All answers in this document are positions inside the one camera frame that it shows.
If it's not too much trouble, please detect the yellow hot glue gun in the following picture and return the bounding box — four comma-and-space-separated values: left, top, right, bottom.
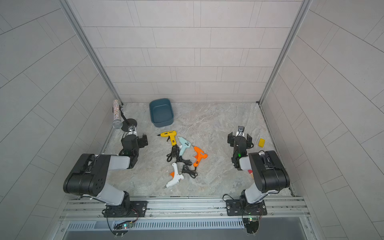
158, 131, 180, 162

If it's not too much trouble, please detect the orange hot glue gun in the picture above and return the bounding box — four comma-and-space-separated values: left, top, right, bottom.
182, 146, 208, 179

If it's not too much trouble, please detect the teal plastic storage box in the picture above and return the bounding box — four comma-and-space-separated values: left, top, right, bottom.
149, 98, 174, 128

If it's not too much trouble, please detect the mint green hot glue gun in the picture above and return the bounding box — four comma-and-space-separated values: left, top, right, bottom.
177, 137, 193, 166

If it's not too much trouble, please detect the white hot glue gun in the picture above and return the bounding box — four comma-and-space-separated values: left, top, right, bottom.
163, 163, 184, 189

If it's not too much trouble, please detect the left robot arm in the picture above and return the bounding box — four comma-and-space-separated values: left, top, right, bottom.
63, 123, 148, 211

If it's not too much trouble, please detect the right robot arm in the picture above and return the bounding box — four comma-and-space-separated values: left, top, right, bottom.
228, 126, 291, 206

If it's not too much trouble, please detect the red and yellow snack box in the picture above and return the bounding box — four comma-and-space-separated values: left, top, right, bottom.
248, 170, 254, 179

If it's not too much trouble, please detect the yellow sponge block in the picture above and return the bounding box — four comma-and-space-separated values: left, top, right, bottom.
258, 138, 266, 148

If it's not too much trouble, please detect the speckled roller on black stand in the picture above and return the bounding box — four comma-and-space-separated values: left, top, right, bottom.
113, 100, 137, 134

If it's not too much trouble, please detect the right circuit board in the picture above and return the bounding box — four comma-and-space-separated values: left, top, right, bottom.
243, 218, 260, 235

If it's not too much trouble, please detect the circuit board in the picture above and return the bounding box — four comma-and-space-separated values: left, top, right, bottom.
113, 221, 133, 238
243, 218, 260, 235

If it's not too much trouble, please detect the left circuit board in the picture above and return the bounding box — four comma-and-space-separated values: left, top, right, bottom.
113, 221, 133, 238

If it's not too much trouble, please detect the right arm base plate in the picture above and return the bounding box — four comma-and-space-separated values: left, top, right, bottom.
225, 199, 268, 217

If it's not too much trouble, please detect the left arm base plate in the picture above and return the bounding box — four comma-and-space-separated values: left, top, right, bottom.
102, 201, 148, 218

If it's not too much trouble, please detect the aluminium mounting rail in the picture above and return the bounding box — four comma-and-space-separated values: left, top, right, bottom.
59, 196, 311, 221

